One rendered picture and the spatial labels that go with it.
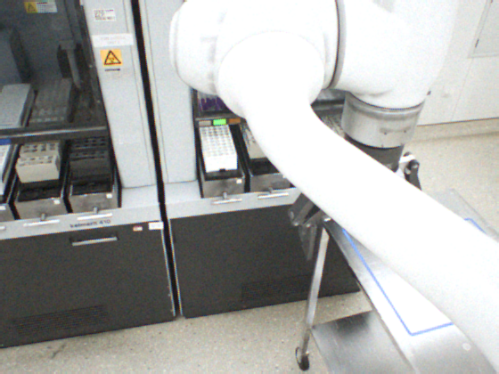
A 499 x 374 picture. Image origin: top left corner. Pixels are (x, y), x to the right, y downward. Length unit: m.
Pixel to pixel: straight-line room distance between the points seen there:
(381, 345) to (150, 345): 0.92
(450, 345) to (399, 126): 0.69
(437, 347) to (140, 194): 0.97
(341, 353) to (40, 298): 1.08
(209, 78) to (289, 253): 1.34
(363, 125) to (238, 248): 1.18
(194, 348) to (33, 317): 0.63
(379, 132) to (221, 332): 1.58
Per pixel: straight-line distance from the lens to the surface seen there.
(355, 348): 1.71
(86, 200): 1.46
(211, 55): 0.45
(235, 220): 1.56
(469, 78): 3.25
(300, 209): 0.62
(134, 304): 1.85
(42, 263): 1.67
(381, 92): 0.51
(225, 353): 1.97
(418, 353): 1.10
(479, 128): 3.55
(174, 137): 1.43
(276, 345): 1.99
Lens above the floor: 1.71
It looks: 40 degrees down
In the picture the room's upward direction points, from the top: 1 degrees clockwise
